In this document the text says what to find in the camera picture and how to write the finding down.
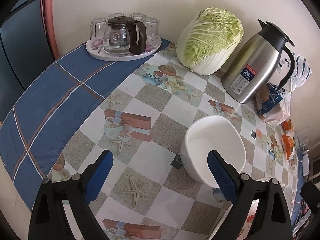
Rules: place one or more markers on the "strawberry print bowl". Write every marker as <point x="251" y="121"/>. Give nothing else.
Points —
<point x="250" y="220"/>

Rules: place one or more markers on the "blue plaid tablecloth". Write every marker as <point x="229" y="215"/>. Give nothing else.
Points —
<point x="50" y="105"/>

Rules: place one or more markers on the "stainless steel thermos jug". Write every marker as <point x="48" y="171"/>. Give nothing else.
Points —
<point x="252" y="62"/>

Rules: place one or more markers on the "large white bowl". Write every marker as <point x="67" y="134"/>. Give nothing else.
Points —
<point x="288" y="195"/>

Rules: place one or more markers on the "napa cabbage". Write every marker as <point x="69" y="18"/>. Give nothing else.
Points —
<point x="210" y="42"/>

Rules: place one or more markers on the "checkered printed tablecloth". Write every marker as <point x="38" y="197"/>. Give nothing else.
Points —
<point x="150" y="135"/>

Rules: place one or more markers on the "floral round tray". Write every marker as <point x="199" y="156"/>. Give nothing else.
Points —
<point x="100" y="54"/>

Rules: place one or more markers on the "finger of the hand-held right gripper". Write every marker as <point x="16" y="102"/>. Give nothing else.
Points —
<point x="311" y="195"/>

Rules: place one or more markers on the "bagged sliced bread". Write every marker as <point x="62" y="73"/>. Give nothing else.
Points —
<point x="272" y="100"/>

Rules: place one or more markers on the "salmon pink bar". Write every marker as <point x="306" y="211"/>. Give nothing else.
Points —
<point x="50" y="27"/>

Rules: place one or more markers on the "clear drinking glass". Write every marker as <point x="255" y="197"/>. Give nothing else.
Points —
<point x="98" y="30"/>
<point x="115" y="17"/>
<point x="152" y="30"/>
<point x="137" y="17"/>

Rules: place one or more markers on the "orange snack packet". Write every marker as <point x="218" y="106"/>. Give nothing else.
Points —
<point x="287" y="125"/>
<point x="288" y="146"/>

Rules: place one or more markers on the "small white bowl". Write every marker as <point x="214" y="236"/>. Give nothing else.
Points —
<point x="210" y="140"/>

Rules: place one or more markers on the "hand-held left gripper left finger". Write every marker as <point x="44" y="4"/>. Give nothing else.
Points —
<point x="98" y="177"/>

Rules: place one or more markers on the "dark blue panel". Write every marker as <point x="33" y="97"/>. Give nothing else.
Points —
<point x="22" y="42"/>

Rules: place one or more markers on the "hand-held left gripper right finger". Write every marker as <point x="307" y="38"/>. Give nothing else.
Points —
<point x="222" y="177"/>

